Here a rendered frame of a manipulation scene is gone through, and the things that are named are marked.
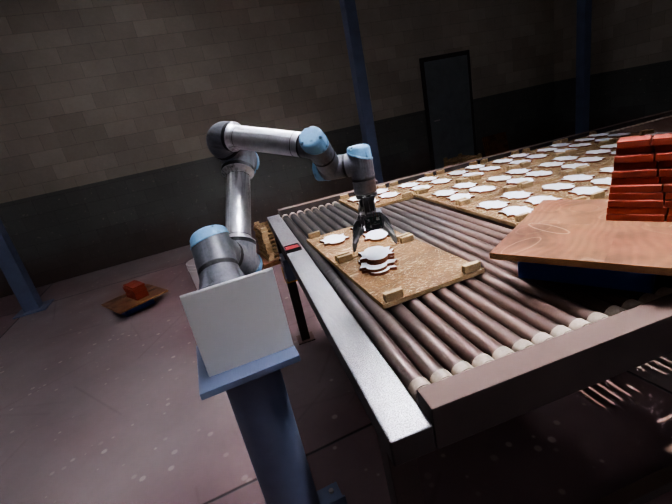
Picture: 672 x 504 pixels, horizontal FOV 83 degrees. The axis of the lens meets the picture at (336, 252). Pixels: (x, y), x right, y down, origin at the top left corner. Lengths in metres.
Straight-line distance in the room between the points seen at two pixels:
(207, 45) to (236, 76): 0.55
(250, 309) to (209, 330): 0.12
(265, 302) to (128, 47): 5.80
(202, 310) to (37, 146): 5.79
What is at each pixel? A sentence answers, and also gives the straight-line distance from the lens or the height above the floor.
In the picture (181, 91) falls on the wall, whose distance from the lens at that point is 6.49.
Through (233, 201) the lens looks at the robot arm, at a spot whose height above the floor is 1.25.
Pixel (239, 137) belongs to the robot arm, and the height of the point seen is 1.45.
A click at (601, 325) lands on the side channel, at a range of 0.96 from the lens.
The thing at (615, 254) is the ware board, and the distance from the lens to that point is 1.07.
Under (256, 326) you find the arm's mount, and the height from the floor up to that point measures 0.97.
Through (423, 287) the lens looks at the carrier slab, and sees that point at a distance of 1.15.
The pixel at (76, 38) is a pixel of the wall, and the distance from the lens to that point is 6.69.
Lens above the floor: 1.45
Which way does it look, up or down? 19 degrees down
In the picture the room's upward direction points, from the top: 12 degrees counter-clockwise
